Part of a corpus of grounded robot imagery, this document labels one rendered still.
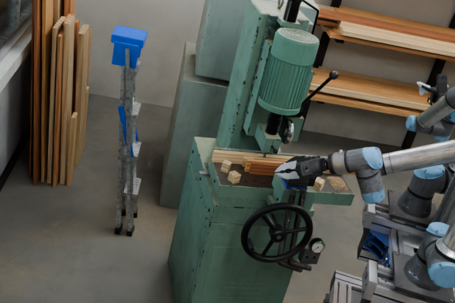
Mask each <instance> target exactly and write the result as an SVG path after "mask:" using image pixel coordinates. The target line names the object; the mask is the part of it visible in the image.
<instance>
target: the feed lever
mask: <svg viewBox="0 0 455 303"><path fill-rule="evenodd" d="M338 76H339V74H338V72H337V71H334V70H333V71H331V72H330V74H329V77H328V78H327V79H326V80H325V81H324V82H323V83H322V84H321V85H320V86H319V87H318V88H317V89H316V90H315V91H314V92H313V93H312V94H311V95H309V96H308V97H307V98H306V99H305V100H304V101H303V102H302V104H301V108H300V111H299V113H298V114H295V115H291V116H289V117H294V118H300V117H301V116H302V113H303V105H304V104H306V103H307V102H308V101H309V100H310V99H311V98H312V97H313V96H314V95H315V94H316V93H317V92H318V91H319V90H321V89H322V88H323V87H324V86H325V85H326V84H327V83H329V82H330V81H331V80H335V79H337V78H338Z"/></svg>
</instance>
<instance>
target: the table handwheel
mask: <svg viewBox="0 0 455 303"><path fill-rule="evenodd" d="M276 210H291V211H293V212H296V213H298V214H299V215H301V216H302V217H303V219H304V221H305V225H306V227H301V228H296V229H287V230H284V229H283V227H282V225H279V224H278V222H277V220H276V217H275V216H274V214H272V213H271V212H273V211H276ZM259 218H262V219H263V220H264V221H265V222H266V223H267V225H268V226H269V236H270V237H271V239H270V241H269V243H268V244H267V246H266V248H265V249H264V251H263V252H262V253H261V254H258V253H257V252H255V251H250V250H249V248H248V244H247V239H248V233H249V231H250V229H251V227H252V225H253V224H254V223H255V222H256V221H257V220H258V219H259ZM302 231H305V234H304V236H303V238H302V240H301V241H300V243H299V244H298V245H297V246H295V247H294V248H293V249H291V250H290V251H288V252H286V253H283V254H280V255H276V256H266V254H267V252H268V250H269V249H270V248H271V246H272V245H273V243H274V242H276V243H278V242H281V241H283V240H284V239H285V237H286V234H290V233H296V232H302ZM312 233H313V223H312V219H311V217H310V215H309V214H308V212H307V211H306V210H305V209H303V208H302V207H300V206H298V205H296V204H292V203H287V202H280V203H275V204H270V205H267V204H264V205H262V208H260V209H259V210H258V211H256V212H255V213H253V214H252V215H251V216H250V217H249V218H248V220H247V221H246V222H245V224H244V226H243V228H242V232H241V244H242V247H243V249H244V251H245V252H246V253H247V254H248V255H249V256H250V257H251V258H253V259H255V260H257V261H259V262H266V263H275V262H282V261H285V260H288V259H289V258H292V257H293V256H296V255H297V254H298V253H299V252H301V251H302V250H303V249H304V248H305V246H306V245H307V244H308V243H309V240H310V239H311V236H312Z"/></svg>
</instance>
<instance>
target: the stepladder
mask: <svg viewBox="0 0 455 303"><path fill-rule="evenodd" d="M147 34H148V32H147V31H145V30H139V29H135V28H129V27H125V26H119V25H117V26H116V28H115V29H114V32H113V33H112V36H111V42H112V43H114V49H113V54H112V64H114V65H118V66H121V88H120V106H118V112H119V134H118V179H117V202H116V228H115V230H114V234H117V235H119V233H120V232H121V230H122V228H123V224H122V223H121V216H126V205H125V197H127V236H129V237H131V236H132V234H133V232H134V230H135V226H134V225H133V218H137V196H138V193H139V188H140V184H141V181H142V179H139V178H136V160H137V157H138V155H139V150H140V147H141V142H138V136H137V129H136V120H137V117H138V114H139V110H140V108H141V103H137V102H135V77H136V76H137V73H138V71H139V67H140V64H141V62H140V61H138V60H137V58H138V57H140V54H141V49H142V48H143V47H144V44H145V42H146V39H147ZM126 175H127V182H126Z"/></svg>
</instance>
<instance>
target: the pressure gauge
mask: <svg viewBox="0 0 455 303"><path fill-rule="evenodd" d="M309 246H310V248H311V252H312V253H319V252H321V251H323V250H324V248H325V243H324V242H323V240H322V239H321V238H319V237H317V238H314V239H312V240H311V241H310V243H309ZM318 247H319V248H318Z"/></svg>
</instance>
